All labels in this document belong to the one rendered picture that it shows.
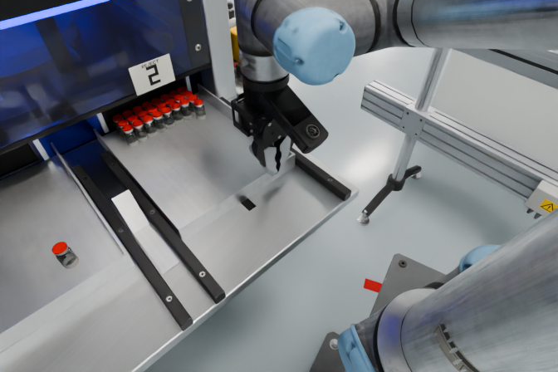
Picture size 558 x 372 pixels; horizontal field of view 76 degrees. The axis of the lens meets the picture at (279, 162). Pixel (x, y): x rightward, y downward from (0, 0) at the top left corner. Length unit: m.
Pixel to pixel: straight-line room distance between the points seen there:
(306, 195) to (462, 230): 1.30
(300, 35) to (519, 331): 0.28
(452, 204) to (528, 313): 1.75
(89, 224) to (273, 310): 0.96
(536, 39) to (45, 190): 0.77
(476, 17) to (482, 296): 0.22
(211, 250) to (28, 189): 0.38
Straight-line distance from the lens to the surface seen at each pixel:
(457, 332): 0.29
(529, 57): 1.25
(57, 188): 0.80
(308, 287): 1.55
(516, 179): 1.47
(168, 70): 0.77
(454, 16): 0.38
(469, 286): 0.28
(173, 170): 0.74
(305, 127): 0.52
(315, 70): 0.38
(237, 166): 0.72
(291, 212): 0.64
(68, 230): 0.72
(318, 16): 0.38
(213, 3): 0.79
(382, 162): 2.05
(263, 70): 0.51
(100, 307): 0.62
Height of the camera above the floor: 1.39
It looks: 45 degrees down
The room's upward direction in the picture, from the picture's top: straight up
